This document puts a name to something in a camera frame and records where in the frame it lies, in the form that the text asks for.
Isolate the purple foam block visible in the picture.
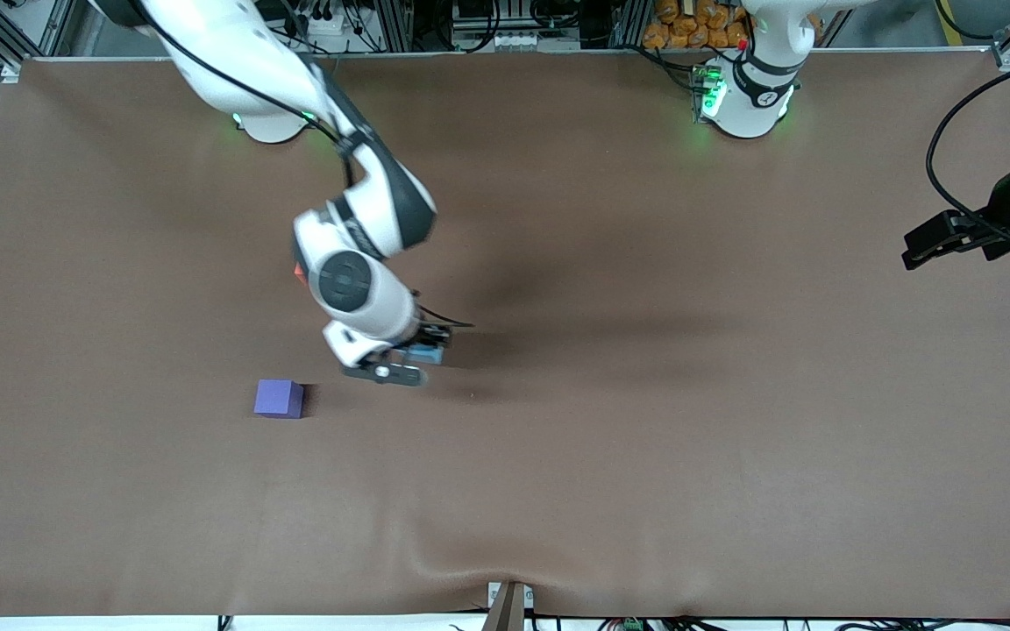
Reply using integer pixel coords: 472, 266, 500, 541
253, 379, 305, 420

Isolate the white terminal block row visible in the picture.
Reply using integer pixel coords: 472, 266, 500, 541
489, 30, 560, 51

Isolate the bag of orange items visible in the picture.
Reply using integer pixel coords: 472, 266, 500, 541
642, 0, 750, 51

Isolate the white power strip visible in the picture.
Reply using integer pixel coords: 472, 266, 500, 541
298, 7, 358, 39

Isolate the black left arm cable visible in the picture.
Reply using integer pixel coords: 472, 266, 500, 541
925, 48, 1010, 234

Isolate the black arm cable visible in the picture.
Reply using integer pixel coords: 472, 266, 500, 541
137, 0, 476, 330
925, 48, 1010, 234

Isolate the brown strap with metal bracket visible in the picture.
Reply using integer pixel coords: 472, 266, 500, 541
486, 578, 536, 631

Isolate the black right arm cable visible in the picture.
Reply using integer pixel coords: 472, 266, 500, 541
137, 0, 476, 330

